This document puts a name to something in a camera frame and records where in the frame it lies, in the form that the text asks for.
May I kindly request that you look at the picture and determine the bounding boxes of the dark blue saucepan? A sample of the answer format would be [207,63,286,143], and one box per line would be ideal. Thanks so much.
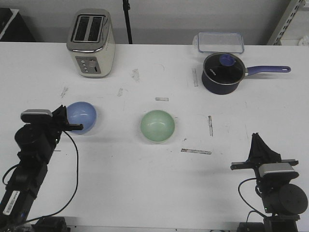
[201,52,291,95]

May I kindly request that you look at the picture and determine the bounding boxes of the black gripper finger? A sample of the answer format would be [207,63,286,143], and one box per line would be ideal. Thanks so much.
[52,105,65,121]
[256,133,281,161]
[62,105,70,125]
[247,133,259,162]

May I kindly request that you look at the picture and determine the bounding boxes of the clear plastic food container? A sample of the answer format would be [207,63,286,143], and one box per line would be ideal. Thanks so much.
[193,32,244,54]

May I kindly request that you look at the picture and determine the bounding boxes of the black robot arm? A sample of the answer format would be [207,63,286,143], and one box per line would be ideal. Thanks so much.
[230,133,309,232]
[0,105,83,232]

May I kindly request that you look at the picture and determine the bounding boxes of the green bowl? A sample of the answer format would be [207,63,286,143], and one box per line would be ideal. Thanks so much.
[140,110,175,143]

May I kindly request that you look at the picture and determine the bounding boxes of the silver two-slot toaster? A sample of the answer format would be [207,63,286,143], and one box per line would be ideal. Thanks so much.
[66,8,115,78]

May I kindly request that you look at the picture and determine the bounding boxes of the black tripod pole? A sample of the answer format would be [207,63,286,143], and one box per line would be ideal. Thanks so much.
[123,0,133,44]

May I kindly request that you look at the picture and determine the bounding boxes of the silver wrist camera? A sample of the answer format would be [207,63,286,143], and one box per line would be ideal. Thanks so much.
[20,109,53,124]
[258,162,299,179]

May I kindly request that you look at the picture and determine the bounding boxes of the blue bowl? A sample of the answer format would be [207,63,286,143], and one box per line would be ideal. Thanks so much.
[67,101,97,134]

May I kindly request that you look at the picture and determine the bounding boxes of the glass pot lid blue knob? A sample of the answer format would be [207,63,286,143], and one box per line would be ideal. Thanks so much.
[203,53,245,85]

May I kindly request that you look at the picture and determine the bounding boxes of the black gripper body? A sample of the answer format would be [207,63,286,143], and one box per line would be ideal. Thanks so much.
[230,159,298,193]
[43,119,84,150]

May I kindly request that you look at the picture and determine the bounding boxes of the grey metal shelf upright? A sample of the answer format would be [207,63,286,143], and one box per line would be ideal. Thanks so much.
[267,0,309,46]

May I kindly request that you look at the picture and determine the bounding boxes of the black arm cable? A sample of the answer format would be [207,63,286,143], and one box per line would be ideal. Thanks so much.
[238,177,266,225]
[0,131,79,228]

